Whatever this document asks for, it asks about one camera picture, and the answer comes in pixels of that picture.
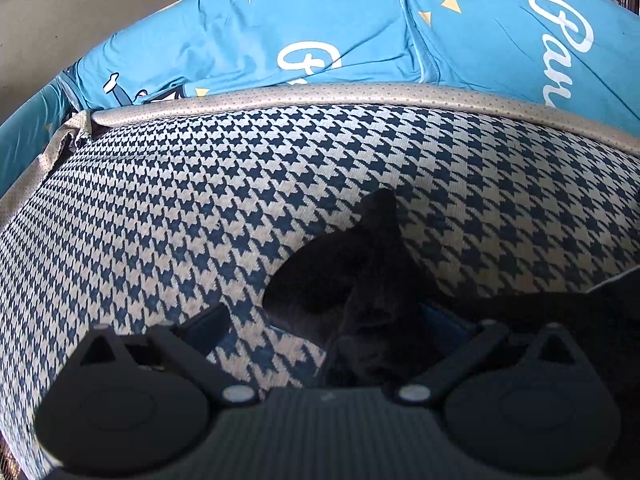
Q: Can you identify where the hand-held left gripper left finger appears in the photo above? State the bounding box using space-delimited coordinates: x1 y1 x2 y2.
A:
65 302 258 407

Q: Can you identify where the black T-shirt red print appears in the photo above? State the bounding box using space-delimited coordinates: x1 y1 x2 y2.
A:
262 187 640 411

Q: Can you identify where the houndstooth sofa cushion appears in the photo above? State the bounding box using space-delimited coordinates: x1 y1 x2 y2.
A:
0 100 640 480

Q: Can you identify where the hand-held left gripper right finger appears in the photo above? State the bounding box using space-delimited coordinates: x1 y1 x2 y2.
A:
395 300 586 407

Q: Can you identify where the blue printed sofa cover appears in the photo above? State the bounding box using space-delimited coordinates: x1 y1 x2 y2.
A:
0 0 640 196

